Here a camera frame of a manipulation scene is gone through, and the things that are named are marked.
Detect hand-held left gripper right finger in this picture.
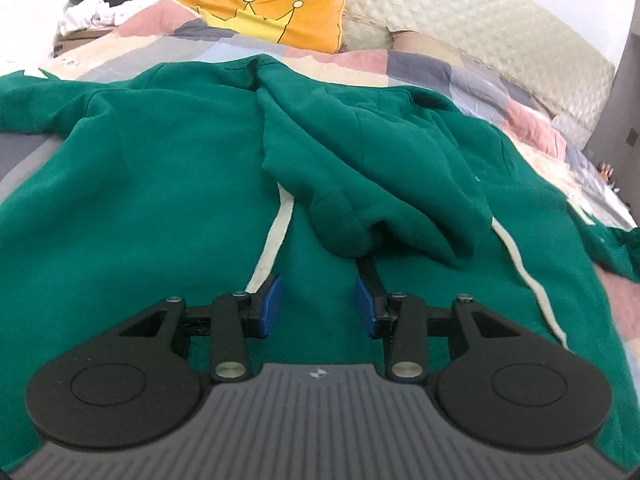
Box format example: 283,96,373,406
353,257,522,383

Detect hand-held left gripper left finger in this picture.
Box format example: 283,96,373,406
117,274,284,384

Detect green hoodie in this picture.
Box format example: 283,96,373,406
0,54,640,471

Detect white clothes pile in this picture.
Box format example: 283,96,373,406
57,0,163,36

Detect checkered patchwork quilt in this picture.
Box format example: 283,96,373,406
0,0,640,341

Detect checkered pillow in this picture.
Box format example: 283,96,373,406
389,30,468,63

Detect floral pillow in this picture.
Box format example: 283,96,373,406
344,14,393,52

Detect small cosmetic bottles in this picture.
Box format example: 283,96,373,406
597,160,623,192

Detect yellow crown pillow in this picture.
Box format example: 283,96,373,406
170,0,352,55

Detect cream quilted headboard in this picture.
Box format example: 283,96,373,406
196,0,616,148

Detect brown cardboard box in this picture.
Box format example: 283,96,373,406
52,27,113,58

